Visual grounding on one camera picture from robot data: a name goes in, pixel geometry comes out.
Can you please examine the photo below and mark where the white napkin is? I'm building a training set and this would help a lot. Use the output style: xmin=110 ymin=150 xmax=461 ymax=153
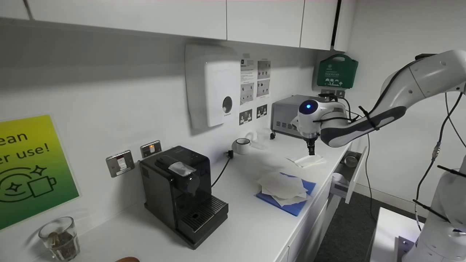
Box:
xmin=260 ymin=177 xmax=306 ymax=207
xmin=292 ymin=156 xmax=325 ymax=169
xmin=258 ymin=172 xmax=306 ymax=200

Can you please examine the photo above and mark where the green first aid box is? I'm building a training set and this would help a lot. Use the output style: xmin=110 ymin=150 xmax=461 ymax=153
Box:
xmin=316 ymin=54 xmax=359 ymax=89

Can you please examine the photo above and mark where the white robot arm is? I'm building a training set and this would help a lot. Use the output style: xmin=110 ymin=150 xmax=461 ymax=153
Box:
xmin=292 ymin=50 xmax=466 ymax=262

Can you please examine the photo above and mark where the glass with brown contents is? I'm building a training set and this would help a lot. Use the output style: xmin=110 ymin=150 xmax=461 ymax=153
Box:
xmin=38 ymin=217 xmax=81 ymax=262

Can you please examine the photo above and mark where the white paper towel dispenser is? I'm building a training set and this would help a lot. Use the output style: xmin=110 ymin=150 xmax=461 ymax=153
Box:
xmin=185 ymin=46 xmax=241 ymax=130

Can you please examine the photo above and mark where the white mug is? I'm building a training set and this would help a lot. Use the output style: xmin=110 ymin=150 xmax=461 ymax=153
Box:
xmin=232 ymin=137 xmax=252 ymax=155

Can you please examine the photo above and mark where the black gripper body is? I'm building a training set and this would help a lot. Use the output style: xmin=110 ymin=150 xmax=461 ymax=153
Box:
xmin=305 ymin=137 xmax=318 ymax=149

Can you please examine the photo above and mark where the instruction poster sheet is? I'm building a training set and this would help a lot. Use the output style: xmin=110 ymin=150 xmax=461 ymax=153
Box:
xmin=239 ymin=59 xmax=271 ymax=126

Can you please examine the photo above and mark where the wall socket plate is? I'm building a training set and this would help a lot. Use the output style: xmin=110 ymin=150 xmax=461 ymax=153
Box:
xmin=140 ymin=140 xmax=162 ymax=158
xmin=107 ymin=150 xmax=136 ymax=178

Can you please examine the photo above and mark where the black cable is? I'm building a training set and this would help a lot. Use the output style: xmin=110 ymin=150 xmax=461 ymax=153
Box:
xmin=210 ymin=149 xmax=236 ymax=190

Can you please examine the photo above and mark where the stainless steel microwave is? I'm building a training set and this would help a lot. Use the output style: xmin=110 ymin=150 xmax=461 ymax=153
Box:
xmin=271 ymin=95 xmax=337 ymax=139

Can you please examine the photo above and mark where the yellow green sign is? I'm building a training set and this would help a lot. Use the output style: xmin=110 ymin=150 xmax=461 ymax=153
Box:
xmin=0 ymin=116 xmax=79 ymax=229

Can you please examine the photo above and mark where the blue placemat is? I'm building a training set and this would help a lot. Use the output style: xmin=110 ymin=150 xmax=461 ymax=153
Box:
xmin=257 ymin=180 xmax=315 ymax=217

